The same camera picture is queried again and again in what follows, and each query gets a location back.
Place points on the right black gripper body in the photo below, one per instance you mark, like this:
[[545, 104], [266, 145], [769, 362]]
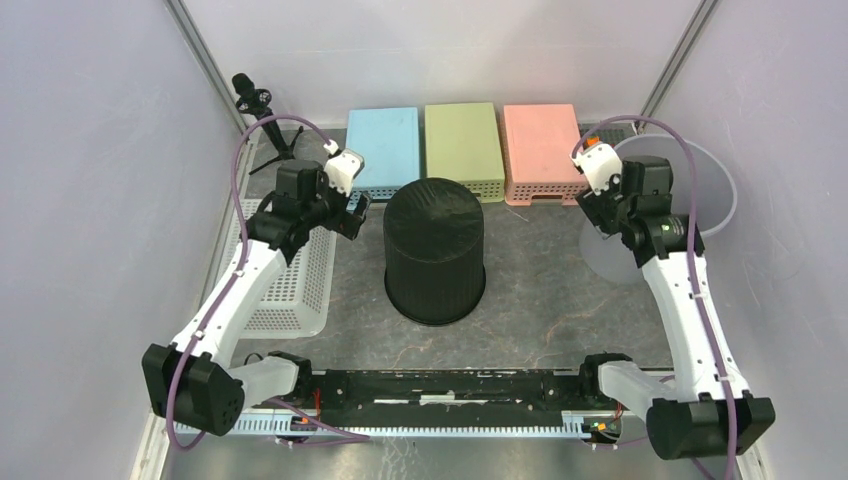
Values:
[[606, 210]]

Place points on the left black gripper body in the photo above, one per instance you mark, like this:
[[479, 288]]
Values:
[[329, 209]]

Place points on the grey bin with black liner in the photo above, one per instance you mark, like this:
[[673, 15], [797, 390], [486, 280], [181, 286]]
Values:
[[716, 203]]

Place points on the blue plastic basket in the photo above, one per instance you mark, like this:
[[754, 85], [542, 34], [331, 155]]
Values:
[[389, 141]]

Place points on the pink plastic basket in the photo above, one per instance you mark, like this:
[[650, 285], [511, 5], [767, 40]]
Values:
[[537, 141]]

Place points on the large white perforated basket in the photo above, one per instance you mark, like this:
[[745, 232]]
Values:
[[295, 305]]

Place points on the green plastic basket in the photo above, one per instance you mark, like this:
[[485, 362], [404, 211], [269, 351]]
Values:
[[462, 143]]

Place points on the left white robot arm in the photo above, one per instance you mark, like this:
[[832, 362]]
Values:
[[190, 380]]

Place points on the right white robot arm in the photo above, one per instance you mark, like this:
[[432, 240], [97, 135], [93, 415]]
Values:
[[709, 409]]

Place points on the dark tray with orange blocks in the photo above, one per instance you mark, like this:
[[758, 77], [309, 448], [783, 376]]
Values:
[[614, 134]]

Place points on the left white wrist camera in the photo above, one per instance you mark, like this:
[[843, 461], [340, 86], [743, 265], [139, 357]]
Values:
[[342, 168]]

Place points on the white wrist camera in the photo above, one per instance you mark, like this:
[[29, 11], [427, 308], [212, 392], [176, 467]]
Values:
[[342, 168], [599, 163]]

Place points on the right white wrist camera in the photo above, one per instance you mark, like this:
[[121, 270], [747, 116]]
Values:
[[599, 163]]

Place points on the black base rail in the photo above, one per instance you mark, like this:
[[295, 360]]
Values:
[[430, 398]]

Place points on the white cable duct strip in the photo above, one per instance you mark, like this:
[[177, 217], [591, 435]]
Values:
[[279, 423]]

